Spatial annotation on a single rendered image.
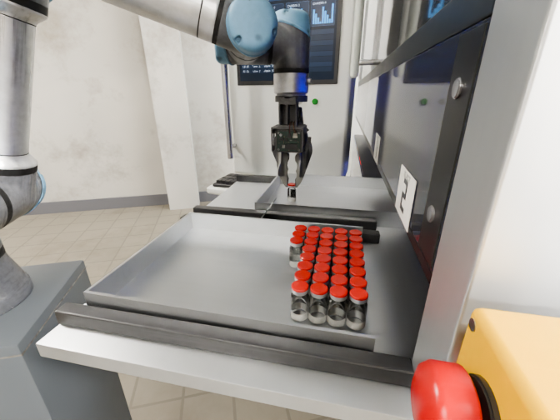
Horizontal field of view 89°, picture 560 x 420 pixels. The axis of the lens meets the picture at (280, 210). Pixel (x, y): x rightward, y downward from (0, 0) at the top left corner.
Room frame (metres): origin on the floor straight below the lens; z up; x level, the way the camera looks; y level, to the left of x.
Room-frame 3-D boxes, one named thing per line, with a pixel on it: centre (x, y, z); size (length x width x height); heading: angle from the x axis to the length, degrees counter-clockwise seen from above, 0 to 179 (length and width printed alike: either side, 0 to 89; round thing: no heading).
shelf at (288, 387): (0.53, -0.03, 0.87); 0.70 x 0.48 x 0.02; 168
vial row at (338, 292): (0.35, -0.08, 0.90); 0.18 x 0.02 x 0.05; 168
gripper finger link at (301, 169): (0.67, -0.05, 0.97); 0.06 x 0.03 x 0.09; 168
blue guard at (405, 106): (1.15, -0.33, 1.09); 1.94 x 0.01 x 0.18; 168
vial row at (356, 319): (0.34, -0.11, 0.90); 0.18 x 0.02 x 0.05; 167
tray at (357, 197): (0.68, -0.14, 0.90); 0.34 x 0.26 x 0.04; 78
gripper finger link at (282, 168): (0.67, 0.00, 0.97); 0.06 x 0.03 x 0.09; 168
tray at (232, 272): (0.37, 0.05, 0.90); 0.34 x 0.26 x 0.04; 78
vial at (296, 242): (0.39, -0.03, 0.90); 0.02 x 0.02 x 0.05
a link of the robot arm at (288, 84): (0.67, -0.03, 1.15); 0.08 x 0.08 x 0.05
